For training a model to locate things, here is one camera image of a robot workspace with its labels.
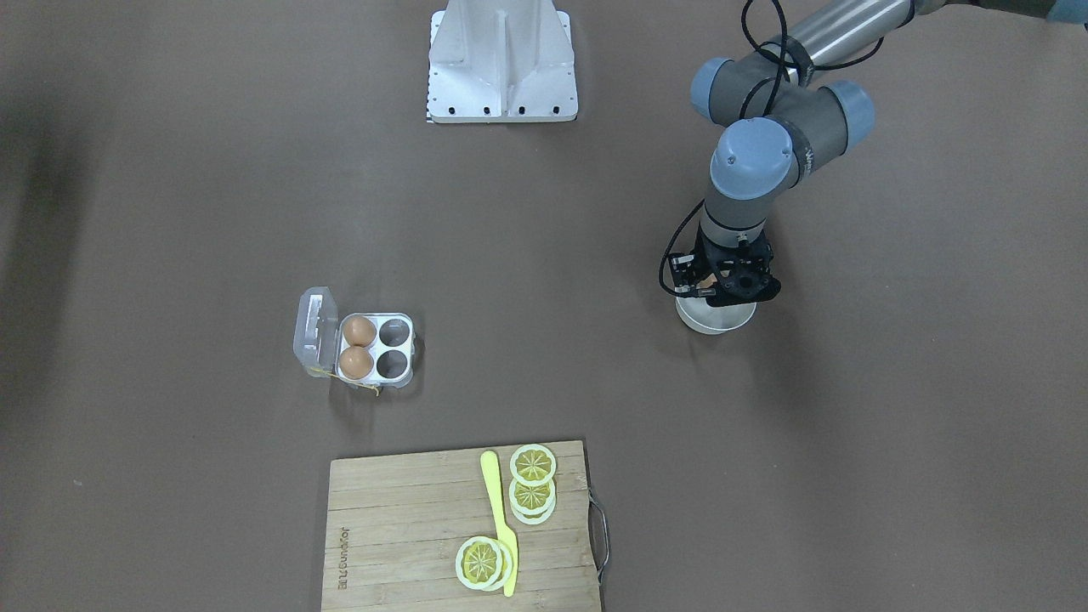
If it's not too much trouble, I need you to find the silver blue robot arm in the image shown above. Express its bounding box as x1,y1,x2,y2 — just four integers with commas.
658,1,944,309

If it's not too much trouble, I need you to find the white bowl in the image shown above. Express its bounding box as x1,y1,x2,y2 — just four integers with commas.
675,297,757,336

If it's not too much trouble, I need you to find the brown egg back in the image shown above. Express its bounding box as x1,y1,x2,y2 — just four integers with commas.
341,314,378,348

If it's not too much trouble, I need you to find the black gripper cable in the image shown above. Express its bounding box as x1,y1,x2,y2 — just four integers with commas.
658,0,885,298

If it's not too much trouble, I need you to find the white camera post base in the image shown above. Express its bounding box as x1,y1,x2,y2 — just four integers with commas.
425,1,579,124

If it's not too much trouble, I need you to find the brown egg front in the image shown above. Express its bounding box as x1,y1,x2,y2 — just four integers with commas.
337,345,374,381

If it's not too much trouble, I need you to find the yellow plastic knife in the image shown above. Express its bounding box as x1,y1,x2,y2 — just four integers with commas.
479,450,519,598

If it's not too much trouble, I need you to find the lemon slice far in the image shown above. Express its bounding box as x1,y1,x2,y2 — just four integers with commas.
509,443,558,485

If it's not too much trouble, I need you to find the clear plastic egg box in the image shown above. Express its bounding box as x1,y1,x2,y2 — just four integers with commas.
292,286,416,392

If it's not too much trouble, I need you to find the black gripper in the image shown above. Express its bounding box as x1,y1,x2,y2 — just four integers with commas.
671,231,781,307

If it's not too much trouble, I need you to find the lemon slice stack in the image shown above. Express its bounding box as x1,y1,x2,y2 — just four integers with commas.
508,479,557,525

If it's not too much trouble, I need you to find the bamboo cutting board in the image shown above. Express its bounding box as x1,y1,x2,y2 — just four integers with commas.
321,440,603,611

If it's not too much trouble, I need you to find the lemon slice near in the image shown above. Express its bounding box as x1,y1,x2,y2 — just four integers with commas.
454,535,514,592

